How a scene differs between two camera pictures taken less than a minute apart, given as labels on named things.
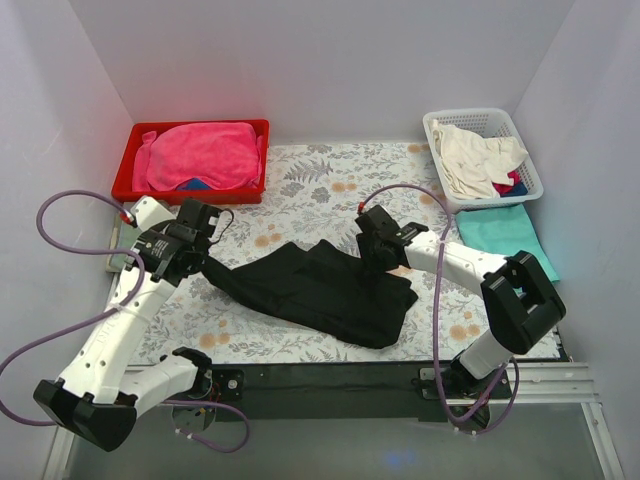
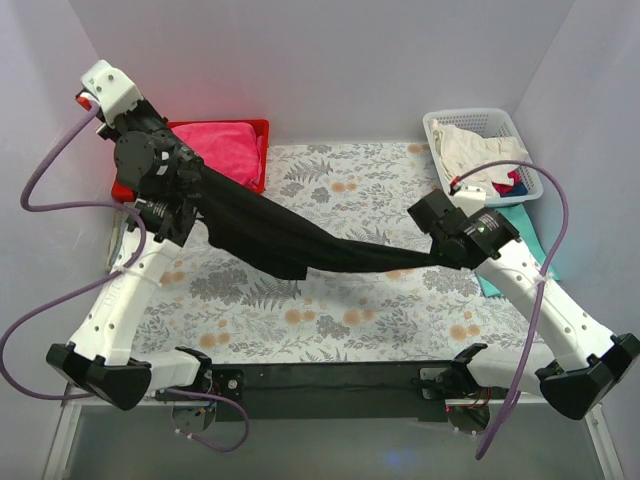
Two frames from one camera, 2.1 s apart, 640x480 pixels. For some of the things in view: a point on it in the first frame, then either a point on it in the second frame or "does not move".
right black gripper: (375, 253) -> (439, 248)
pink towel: (224, 155) does not move
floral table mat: (316, 192) does not move
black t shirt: (320, 291) -> (255, 238)
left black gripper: (189, 259) -> (189, 167)
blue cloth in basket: (519, 189) does not move
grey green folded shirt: (123, 237) does not move
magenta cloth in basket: (502, 189) does not move
